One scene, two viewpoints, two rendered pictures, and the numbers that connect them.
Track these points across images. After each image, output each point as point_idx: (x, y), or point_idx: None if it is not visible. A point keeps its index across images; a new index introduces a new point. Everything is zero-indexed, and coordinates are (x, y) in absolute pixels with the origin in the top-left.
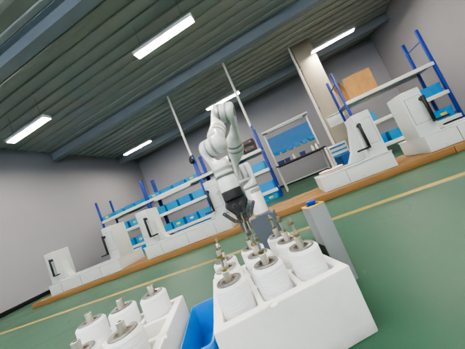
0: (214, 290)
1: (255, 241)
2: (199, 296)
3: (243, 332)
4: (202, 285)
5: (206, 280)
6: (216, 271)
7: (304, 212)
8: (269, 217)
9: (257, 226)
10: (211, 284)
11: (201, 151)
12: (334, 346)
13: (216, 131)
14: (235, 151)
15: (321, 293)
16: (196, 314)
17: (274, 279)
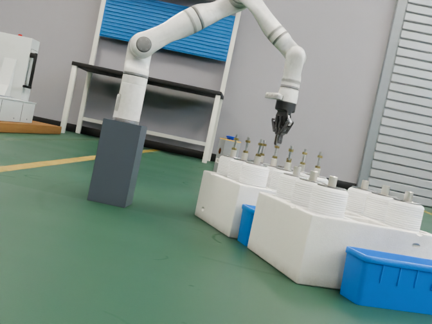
0: (273, 190)
1: (306, 153)
2: (114, 230)
3: None
4: (60, 222)
5: (38, 216)
6: (290, 170)
7: (229, 144)
8: (237, 137)
9: (140, 137)
10: (76, 220)
11: (304, 58)
12: None
13: (297, 45)
14: (197, 31)
15: None
16: (251, 218)
17: None
